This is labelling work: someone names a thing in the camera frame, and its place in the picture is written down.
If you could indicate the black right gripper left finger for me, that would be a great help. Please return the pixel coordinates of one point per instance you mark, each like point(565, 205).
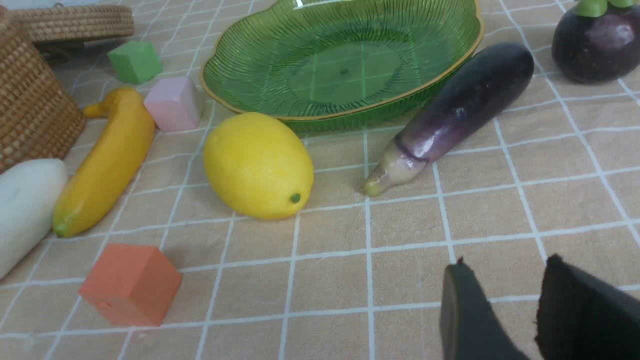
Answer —
point(469, 327)

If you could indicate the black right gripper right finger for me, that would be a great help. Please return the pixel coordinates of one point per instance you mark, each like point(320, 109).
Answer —
point(581, 317)

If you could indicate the purple toy eggplant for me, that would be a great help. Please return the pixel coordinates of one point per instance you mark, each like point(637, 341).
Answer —
point(479, 91)

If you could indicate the yellow toy lemon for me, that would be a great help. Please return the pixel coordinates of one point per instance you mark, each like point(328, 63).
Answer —
point(258, 166)

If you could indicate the dark purple toy mangosteen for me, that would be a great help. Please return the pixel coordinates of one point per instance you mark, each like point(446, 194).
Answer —
point(598, 41)

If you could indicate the yellow toy banana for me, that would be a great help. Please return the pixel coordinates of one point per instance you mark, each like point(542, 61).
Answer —
point(110, 165)

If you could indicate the white toy radish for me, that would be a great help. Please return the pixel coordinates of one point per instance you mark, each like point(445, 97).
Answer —
point(28, 194)

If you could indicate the green glass leaf plate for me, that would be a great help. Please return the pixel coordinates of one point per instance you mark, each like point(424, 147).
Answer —
point(336, 65)

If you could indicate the orange foam cube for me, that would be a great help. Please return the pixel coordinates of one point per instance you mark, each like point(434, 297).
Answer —
point(132, 285)

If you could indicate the pink foam cube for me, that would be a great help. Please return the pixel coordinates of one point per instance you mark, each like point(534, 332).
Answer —
point(175, 104)

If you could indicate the green foam cube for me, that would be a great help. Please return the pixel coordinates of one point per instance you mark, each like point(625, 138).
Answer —
point(135, 62)

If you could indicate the woven rattan basket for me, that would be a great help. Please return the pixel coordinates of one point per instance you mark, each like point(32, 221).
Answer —
point(38, 117)

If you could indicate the woven rattan basket lid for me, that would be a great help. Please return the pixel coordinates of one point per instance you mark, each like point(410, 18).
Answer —
point(61, 24)

